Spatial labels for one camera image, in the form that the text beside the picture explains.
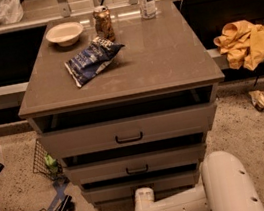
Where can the grey bottom drawer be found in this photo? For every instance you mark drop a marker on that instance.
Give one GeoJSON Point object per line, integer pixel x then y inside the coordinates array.
{"type": "Point", "coordinates": [125, 190]}

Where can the grey drawer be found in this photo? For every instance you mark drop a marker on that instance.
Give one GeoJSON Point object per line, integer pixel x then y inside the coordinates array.
{"type": "Point", "coordinates": [131, 131]}
{"type": "Point", "coordinates": [134, 164]}
{"type": "Point", "coordinates": [125, 190]}

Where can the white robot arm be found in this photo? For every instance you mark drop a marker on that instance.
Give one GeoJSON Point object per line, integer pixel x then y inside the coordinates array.
{"type": "Point", "coordinates": [226, 186]}

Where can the grey middle drawer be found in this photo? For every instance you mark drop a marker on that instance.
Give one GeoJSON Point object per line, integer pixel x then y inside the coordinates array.
{"type": "Point", "coordinates": [134, 164]}

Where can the grey drawer cabinet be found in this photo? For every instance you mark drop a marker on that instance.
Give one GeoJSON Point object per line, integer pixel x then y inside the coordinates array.
{"type": "Point", "coordinates": [162, 66]}

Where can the grey top drawer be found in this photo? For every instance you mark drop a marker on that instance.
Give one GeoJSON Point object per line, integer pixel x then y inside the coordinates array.
{"type": "Point", "coordinates": [131, 131]}

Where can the blue tape on floor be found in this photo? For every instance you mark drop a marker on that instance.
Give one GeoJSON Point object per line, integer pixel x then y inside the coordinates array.
{"type": "Point", "coordinates": [60, 187]}

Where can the green object in basket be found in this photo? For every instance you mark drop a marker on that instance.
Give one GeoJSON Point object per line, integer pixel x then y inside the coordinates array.
{"type": "Point", "coordinates": [51, 164]}

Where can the blue chip bag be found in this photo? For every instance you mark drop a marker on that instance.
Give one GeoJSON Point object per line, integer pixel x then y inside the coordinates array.
{"type": "Point", "coordinates": [87, 64]}

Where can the yellow crumpled cloth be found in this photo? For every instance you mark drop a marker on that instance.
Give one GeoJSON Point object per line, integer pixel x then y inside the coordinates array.
{"type": "Point", "coordinates": [243, 44]}

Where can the white bowl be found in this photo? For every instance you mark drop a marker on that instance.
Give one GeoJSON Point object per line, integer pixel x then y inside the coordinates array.
{"type": "Point", "coordinates": [65, 34]}

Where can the brown soda can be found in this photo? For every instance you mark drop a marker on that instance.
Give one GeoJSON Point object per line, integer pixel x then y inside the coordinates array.
{"type": "Point", "coordinates": [103, 26]}

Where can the wire mesh basket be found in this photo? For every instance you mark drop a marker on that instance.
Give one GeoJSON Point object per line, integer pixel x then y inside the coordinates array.
{"type": "Point", "coordinates": [39, 166]}

